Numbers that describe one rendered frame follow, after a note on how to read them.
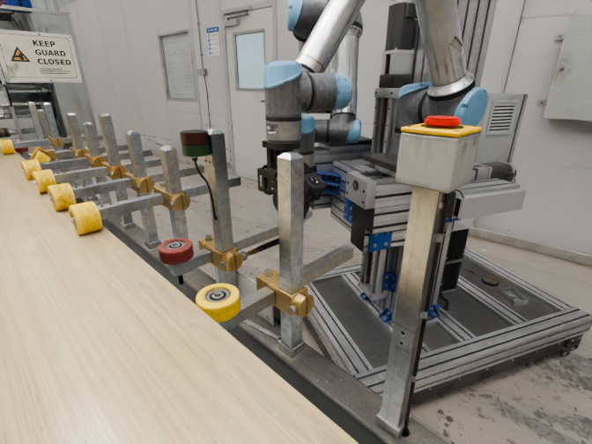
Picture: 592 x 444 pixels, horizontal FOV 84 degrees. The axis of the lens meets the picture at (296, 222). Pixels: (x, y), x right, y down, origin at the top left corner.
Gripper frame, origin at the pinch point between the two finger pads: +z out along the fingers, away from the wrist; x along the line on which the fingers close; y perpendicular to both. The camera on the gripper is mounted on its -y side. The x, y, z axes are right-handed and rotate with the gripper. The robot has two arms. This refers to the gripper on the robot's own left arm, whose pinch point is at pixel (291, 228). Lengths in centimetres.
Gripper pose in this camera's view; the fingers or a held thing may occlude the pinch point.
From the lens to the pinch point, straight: 77.1
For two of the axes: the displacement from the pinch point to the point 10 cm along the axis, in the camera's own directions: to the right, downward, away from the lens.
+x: -7.0, 2.7, -6.6
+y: -7.1, -2.7, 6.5
